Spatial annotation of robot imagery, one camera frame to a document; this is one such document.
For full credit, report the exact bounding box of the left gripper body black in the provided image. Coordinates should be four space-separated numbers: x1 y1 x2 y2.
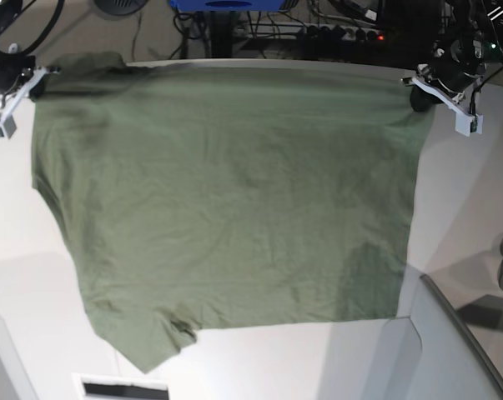
425 56 486 94

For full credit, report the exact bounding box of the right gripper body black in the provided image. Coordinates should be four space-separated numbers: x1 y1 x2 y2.
0 53 36 94

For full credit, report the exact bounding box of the green t-shirt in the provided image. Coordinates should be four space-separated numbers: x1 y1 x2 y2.
32 53 434 373

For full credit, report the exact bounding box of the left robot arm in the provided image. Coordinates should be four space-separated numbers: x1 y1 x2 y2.
415 1 503 114

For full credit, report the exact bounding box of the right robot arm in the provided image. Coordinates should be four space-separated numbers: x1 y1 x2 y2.
0 1 65 95

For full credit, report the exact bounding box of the black round fan base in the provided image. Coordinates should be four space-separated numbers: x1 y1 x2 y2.
93 0 148 17

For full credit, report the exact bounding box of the power strip with red light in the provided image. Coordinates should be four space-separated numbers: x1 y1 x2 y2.
305 25 387 43

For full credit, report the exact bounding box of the blue plastic bin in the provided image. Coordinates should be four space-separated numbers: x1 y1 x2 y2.
169 0 284 13

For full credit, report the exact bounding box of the black table leg post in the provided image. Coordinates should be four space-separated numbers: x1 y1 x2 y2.
208 11 238 58

